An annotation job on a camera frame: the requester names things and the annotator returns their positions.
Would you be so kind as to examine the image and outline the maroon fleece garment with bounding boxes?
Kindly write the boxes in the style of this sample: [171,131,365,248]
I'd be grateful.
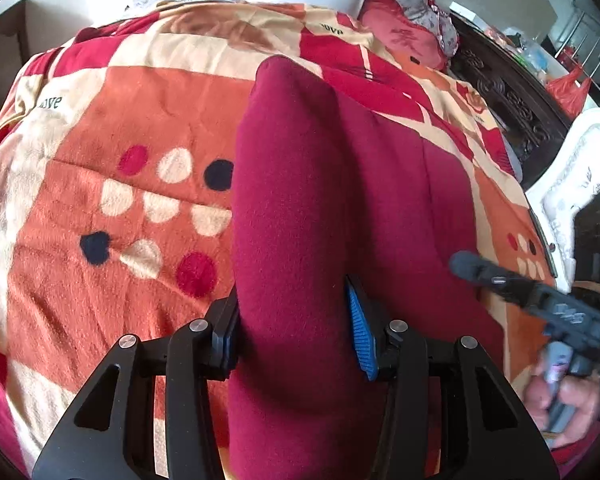
[228,56,504,479]

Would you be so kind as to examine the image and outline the right hand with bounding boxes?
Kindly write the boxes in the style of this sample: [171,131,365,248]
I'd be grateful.
[521,358,600,451]

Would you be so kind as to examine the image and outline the white quilted cover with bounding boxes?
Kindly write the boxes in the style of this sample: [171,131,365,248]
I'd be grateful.
[526,107,600,292]

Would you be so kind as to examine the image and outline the dark carved wooden headboard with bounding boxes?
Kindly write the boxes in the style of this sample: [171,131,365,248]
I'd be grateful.
[451,13,573,190]

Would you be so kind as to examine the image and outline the red plastic bag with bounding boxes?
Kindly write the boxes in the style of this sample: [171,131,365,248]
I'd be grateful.
[545,64,592,119]

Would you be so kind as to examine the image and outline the orange red patterned blanket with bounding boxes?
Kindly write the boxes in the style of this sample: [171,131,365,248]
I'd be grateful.
[0,2,550,479]

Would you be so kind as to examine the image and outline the red heart cushion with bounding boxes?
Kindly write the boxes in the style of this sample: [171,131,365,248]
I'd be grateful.
[358,0,448,72]

